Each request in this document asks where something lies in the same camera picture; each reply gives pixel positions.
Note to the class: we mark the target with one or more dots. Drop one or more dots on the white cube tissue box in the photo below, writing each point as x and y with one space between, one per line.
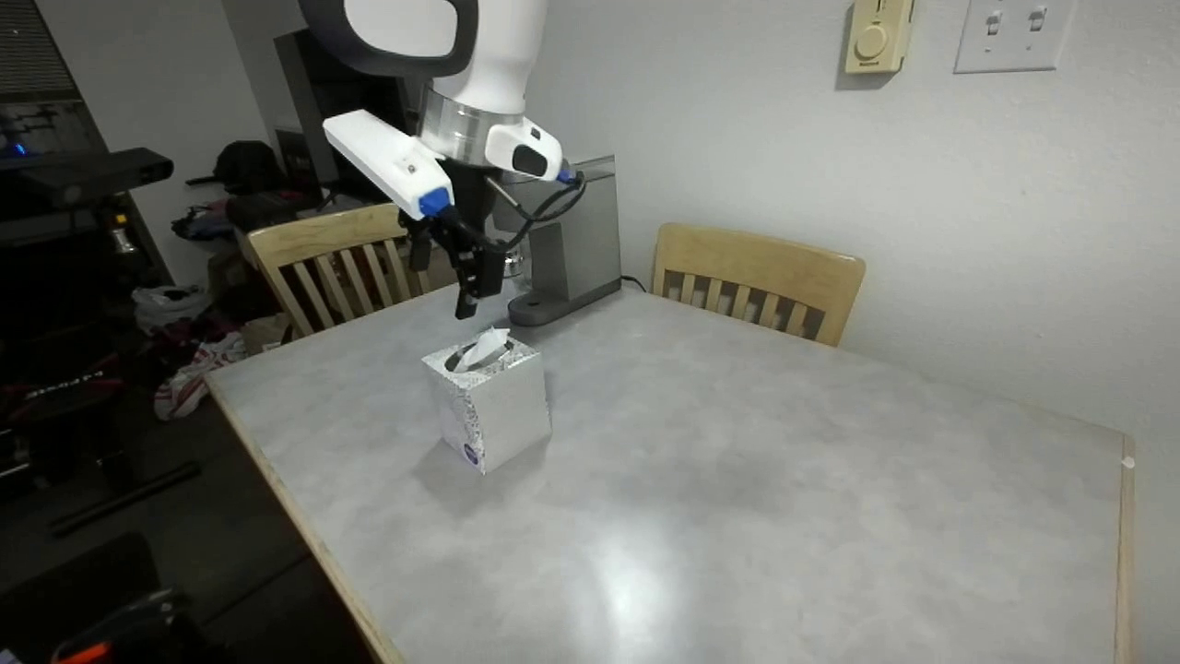
501 411

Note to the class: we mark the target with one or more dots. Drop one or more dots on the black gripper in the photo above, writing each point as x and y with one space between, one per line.
466 215

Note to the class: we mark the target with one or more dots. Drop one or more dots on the black cap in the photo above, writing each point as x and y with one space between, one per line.
244 163

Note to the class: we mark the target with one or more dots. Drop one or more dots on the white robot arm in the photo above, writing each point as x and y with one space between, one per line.
492 62

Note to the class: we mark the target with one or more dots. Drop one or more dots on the black keyboard on stand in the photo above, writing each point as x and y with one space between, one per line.
80 177

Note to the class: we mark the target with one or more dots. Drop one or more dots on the black and red tool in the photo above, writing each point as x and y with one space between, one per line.
122 631

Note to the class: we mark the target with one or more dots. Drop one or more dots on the wooden slat-back chair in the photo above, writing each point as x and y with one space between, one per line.
760 276
326 243

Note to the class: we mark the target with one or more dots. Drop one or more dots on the white wall outlet plate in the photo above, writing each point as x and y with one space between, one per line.
1016 31

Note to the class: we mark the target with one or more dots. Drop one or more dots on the grey pod coffee machine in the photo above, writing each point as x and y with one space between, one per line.
584 244

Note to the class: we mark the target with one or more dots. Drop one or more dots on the clothes heap on floor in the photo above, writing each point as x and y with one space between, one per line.
198 374

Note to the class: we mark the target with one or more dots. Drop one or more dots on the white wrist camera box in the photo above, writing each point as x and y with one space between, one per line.
382 158

